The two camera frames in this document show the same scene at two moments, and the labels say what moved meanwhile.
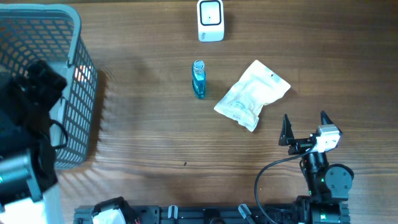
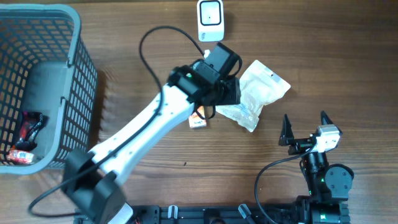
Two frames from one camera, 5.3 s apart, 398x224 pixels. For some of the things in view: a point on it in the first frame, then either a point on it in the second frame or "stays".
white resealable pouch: [258, 86] stays
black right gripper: [287, 137] stays
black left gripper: [41, 79] to [234, 92]
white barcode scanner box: [211, 20] stays
